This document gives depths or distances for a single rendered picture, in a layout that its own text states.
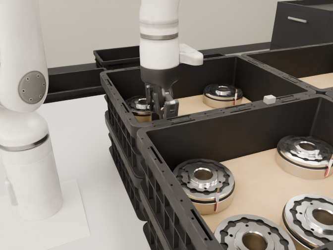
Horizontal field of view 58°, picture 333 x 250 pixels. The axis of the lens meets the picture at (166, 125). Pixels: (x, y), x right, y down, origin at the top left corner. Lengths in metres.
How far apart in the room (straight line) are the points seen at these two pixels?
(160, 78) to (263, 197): 0.27
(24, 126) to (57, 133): 0.40
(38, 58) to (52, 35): 2.99
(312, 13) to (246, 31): 2.33
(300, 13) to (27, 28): 1.92
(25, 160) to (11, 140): 0.05
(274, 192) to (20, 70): 0.45
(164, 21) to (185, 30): 3.40
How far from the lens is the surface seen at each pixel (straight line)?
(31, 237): 0.67
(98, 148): 0.88
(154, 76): 0.56
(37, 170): 0.62
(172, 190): 0.37
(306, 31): 2.20
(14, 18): 0.51
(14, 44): 0.51
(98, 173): 0.78
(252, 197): 0.53
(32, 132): 0.58
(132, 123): 0.51
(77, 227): 0.66
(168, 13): 0.54
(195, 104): 0.81
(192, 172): 0.50
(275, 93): 0.77
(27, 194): 0.65
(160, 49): 0.54
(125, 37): 3.67
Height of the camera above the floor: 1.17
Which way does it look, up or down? 29 degrees down
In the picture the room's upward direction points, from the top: straight up
